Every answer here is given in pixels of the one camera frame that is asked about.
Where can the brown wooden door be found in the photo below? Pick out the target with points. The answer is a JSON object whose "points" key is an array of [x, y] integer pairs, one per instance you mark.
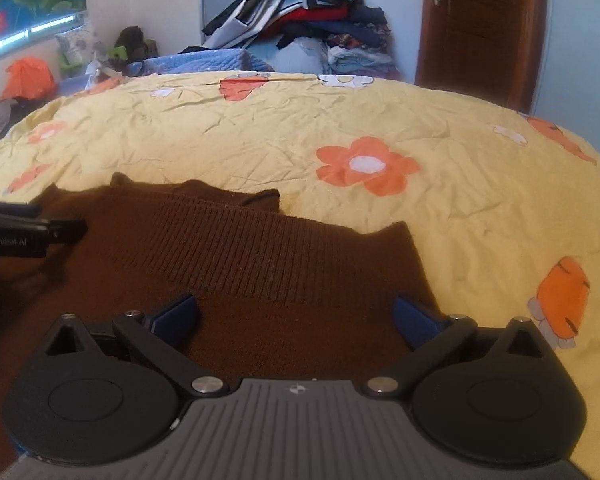
{"points": [[489, 49]]}

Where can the pile of assorted clothes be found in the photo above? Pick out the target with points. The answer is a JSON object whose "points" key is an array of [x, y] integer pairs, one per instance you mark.
{"points": [[346, 36]]}

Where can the brown knit sweater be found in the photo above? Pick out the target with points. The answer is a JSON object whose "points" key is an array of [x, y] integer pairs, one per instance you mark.
{"points": [[279, 296]]}

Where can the orange cloth bundle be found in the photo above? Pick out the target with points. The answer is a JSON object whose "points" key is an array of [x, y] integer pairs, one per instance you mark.
{"points": [[28, 78]]}

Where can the black bag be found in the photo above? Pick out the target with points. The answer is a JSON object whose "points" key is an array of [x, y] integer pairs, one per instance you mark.
{"points": [[135, 45]]}

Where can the blue quilted blanket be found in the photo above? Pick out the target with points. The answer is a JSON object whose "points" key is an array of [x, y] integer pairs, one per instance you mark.
{"points": [[227, 60]]}

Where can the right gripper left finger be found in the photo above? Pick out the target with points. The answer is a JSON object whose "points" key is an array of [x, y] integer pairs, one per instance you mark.
{"points": [[157, 340]]}

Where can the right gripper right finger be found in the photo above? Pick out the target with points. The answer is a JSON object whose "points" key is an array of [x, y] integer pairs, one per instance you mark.
{"points": [[433, 339]]}

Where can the yellow floral bed quilt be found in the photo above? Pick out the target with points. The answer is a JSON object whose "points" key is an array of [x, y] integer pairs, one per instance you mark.
{"points": [[504, 208]]}

